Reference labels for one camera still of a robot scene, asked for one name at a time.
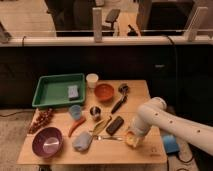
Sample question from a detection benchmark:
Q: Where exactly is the orange apple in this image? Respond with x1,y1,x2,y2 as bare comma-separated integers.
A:
125,132,130,144

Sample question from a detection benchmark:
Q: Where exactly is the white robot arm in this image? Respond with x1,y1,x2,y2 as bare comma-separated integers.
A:
125,97,213,156

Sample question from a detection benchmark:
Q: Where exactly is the small metal cup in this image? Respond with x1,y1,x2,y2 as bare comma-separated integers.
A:
90,106,101,121

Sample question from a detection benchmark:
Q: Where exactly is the blue plastic cup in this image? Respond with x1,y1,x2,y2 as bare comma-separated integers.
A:
69,105,82,121

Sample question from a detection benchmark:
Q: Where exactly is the white paper cup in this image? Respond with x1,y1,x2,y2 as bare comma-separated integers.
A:
86,73,99,88

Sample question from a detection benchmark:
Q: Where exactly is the black rectangular block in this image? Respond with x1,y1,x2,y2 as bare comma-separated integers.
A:
106,116,124,135

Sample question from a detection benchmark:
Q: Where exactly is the blue device on floor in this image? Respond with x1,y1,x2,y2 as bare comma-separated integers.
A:
163,135,180,154

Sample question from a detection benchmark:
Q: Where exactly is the yellow banana toy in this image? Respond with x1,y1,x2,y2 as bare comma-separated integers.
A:
91,116,112,136

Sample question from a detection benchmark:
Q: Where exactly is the metal fork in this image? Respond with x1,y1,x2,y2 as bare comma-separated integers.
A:
94,135,123,141

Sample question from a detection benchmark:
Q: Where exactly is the wooden table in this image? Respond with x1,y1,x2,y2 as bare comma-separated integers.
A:
17,80,167,165

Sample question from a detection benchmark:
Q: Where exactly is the blue grey cloth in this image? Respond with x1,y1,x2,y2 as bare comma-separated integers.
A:
72,131,92,152

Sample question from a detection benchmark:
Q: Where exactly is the orange bowl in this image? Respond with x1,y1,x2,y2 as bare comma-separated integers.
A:
94,83,114,102

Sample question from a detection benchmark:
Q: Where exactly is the blue grey sponge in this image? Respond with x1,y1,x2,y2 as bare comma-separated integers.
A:
68,85,79,100

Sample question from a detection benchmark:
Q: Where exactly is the purple bowl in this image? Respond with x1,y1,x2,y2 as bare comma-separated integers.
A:
32,127,63,158

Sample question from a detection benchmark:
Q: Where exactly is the green plastic tray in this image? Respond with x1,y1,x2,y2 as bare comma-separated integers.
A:
32,73,86,109

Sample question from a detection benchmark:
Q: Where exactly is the black handled pizza cutter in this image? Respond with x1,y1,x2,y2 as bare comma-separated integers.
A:
111,83,129,114

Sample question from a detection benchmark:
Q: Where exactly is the white horizontal rail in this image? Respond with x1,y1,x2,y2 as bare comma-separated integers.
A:
0,35,213,47

